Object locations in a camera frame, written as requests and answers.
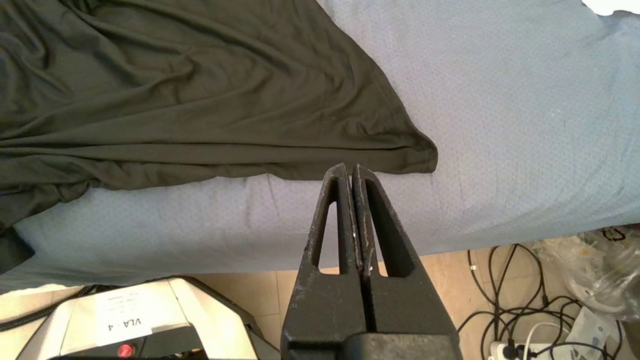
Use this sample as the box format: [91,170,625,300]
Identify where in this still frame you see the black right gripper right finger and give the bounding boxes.
[352,164,461,340]

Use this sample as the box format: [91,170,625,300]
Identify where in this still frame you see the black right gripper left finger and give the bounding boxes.
[281,163,371,358]

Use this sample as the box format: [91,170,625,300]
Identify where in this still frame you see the black t-shirt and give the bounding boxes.
[0,0,439,275]

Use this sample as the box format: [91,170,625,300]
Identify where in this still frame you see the white grey robot base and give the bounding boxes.
[15,276,281,360]

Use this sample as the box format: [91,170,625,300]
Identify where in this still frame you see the white power strip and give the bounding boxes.
[489,341,553,360]

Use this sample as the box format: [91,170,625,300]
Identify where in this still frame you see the white paper packet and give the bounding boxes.
[566,306,622,353]

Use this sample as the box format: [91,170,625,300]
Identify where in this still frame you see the clear plastic bag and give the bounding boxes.
[532,227,640,322]

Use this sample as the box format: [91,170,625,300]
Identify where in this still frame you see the white fabric piece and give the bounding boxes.
[581,0,640,17]

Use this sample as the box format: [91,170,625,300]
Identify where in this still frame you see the black floor cable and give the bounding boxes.
[467,244,548,346]
[456,295,626,360]

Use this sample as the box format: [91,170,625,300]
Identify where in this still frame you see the white floor cable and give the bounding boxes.
[521,321,568,351]

